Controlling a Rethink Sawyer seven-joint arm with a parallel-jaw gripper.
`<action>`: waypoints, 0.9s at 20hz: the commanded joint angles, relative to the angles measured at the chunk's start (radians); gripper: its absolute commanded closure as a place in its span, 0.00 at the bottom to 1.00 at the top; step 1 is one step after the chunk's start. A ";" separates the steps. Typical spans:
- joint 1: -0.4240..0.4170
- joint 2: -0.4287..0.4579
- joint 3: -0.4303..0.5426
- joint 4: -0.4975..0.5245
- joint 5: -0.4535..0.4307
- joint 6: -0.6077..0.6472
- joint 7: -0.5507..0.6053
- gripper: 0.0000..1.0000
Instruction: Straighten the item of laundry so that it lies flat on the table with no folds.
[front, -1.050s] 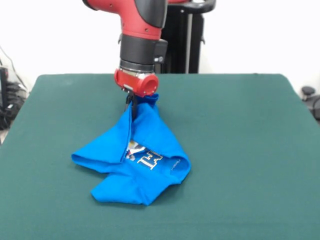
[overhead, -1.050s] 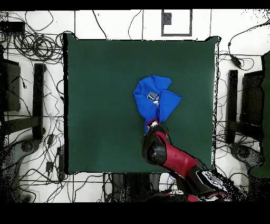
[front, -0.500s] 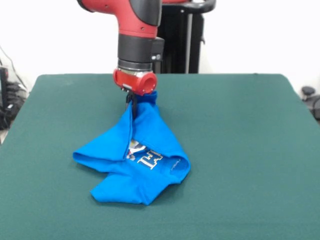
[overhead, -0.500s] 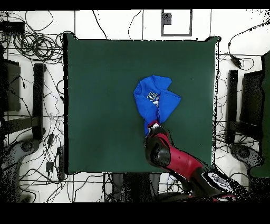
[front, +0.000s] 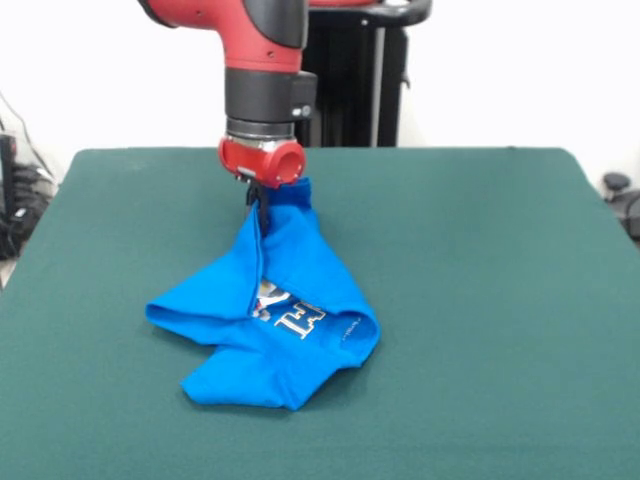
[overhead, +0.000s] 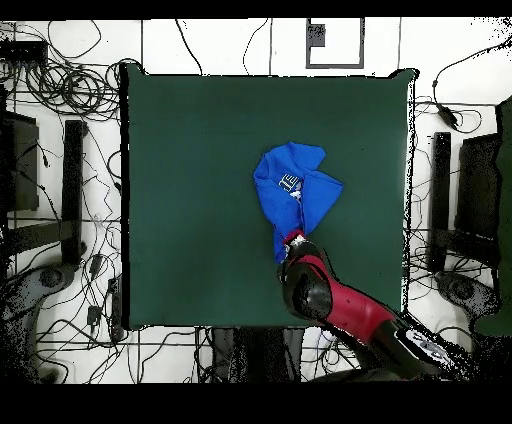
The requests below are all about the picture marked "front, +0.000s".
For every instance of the blue printed shirt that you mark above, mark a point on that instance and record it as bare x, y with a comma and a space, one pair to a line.
250, 370

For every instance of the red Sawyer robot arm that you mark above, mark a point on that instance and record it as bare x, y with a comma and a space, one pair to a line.
260, 50

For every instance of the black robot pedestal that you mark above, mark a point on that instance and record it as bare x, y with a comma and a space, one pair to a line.
360, 85

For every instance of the grey chair base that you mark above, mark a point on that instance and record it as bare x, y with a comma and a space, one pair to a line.
616, 181

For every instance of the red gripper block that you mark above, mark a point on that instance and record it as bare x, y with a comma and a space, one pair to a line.
255, 160

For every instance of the dark green table cloth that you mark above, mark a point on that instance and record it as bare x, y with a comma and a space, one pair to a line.
475, 300

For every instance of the black upright stand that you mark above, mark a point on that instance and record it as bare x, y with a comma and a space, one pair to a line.
7, 170

